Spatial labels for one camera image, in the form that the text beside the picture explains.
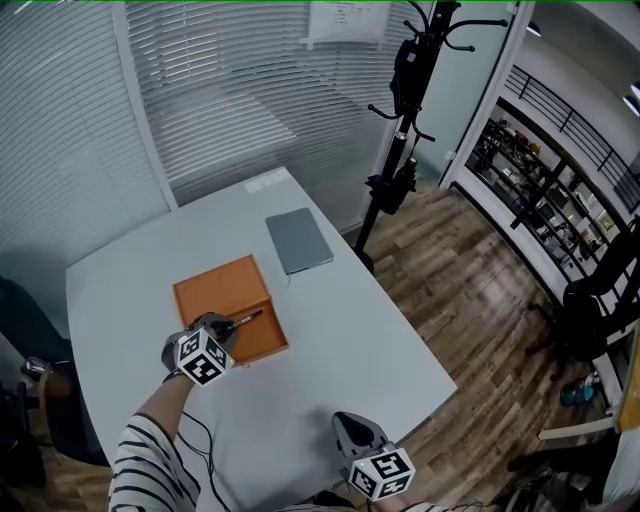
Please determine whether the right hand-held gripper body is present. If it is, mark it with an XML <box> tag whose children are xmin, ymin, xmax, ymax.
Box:
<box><xmin>338</xmin><ymin>438</ymin><xmax>417</xmax><ymax>502</ymax></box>

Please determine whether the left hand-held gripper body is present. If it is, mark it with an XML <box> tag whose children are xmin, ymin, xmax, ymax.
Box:
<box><xmin>160</xmin><ymin>324</ymin><xmax>237</xmax><ymax>389</ymax></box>

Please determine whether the orange box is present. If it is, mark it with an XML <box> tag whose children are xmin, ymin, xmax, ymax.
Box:
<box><xmin>172</xmin><ymin>254</ymin><xmax>291</xmax><ymax>370</ymax></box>

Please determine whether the black marker pen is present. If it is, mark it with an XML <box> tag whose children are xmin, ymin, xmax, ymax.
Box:
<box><xmin>225</xmin><ymin>309</ymin><xmax>264</xmax><ymax>332</ymax></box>

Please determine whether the gray notebook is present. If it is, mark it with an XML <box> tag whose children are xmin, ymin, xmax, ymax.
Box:
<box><xmin>264</xmin><ymin>207</ymin><xmax>335</xmax><ymax>290</ymax></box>

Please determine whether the person's left forearm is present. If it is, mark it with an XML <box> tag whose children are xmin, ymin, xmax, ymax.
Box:
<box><xmin>133</xmin><ymin>372</ymin><xmax>197</xmax><ymax>444</ymax></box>

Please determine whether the black office chair with headrest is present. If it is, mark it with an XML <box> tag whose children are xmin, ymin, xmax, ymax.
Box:
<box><xmin>0</xmin><ymin>274</ymin><xmax>112</xmax><ymax>467</ymax></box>

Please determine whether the black mesh office chair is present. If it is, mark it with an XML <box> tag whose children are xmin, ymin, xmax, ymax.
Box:
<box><xmin>524</xmin><ymin>214</ymin><xmax>640</xmax><ymax>387</ymax></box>

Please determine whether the person's striped shirt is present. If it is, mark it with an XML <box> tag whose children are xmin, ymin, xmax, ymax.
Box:
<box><xmin>108</xmin><ymin>411</ymin><xmax>202</xmax><ymax>512</ymax></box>

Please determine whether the white label on table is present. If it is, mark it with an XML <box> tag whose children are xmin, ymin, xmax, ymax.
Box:
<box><xmin>244</xmin><ymin>169</ymin><xmax>292</xmax><ymax>195</ymax></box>

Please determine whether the teal object on floor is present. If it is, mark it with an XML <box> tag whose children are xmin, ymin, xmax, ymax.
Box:
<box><xmin>559</xmin><ymin>374</ymin><xmax>600</xmax><ymax>407</ymax></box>

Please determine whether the black coat rack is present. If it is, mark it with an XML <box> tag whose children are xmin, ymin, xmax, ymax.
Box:
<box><xmin>351</xmin><ymin>0</ymin><xmax>509</xmax><ymax>274</ymax></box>

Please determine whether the wooden side table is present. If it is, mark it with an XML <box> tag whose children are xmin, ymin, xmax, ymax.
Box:
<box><xmin>614</xmin><ymin>324</ymin><xmax>640</xmax><ymax>437</ymax></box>

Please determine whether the shelf unit with assorted items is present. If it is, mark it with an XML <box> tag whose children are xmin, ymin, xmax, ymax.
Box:
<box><xmin>464</xmin><ymin>101</ymin><xmax>625</xmax><ymax>282</ymax></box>

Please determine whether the black bag on coat rack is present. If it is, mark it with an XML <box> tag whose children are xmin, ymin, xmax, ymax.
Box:
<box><xmin>387</xmin><ymin>36</ymin><xmax>427</xmax><ymax>115</ymax></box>

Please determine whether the white paper sheet on glass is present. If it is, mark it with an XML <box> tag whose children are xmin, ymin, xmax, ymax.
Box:
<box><xmin>299</xmin><ymin>0</ymin><xmax>392</xmax><ymax>52</ymax></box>

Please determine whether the black metal railing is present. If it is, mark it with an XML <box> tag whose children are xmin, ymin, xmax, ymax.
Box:
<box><xmin>503</xmin><ymin>64</ymin><xmax>640</xmax><ymax>212</ymax></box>

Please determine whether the black cable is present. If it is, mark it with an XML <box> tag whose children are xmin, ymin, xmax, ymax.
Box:
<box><xmin>175</xmin><ymin>409</ymin><xmax>234</xmax><ymax>512</ymax></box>

